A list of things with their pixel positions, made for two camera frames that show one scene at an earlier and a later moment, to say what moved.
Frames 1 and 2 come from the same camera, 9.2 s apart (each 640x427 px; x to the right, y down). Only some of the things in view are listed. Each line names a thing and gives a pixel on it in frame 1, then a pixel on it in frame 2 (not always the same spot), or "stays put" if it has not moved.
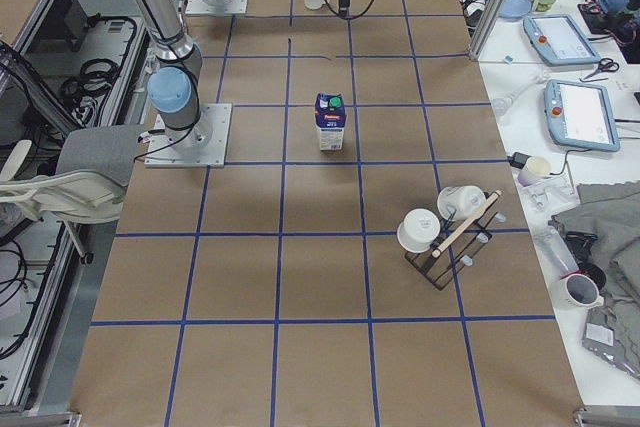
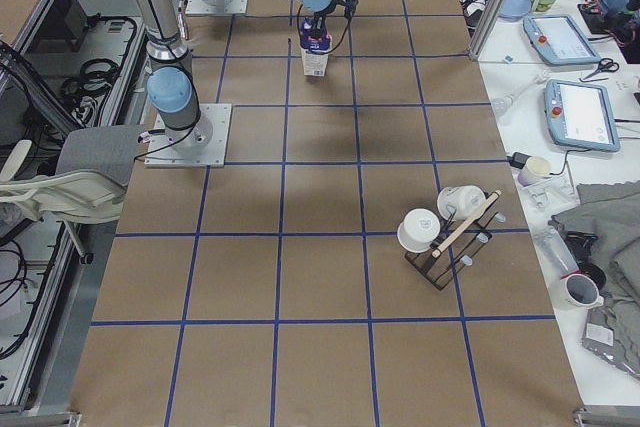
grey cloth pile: (611, 212) stays put
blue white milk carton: (330, 115) -> (315, 50)
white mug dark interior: (577, 291) stays put
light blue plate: (514, 5) stays put
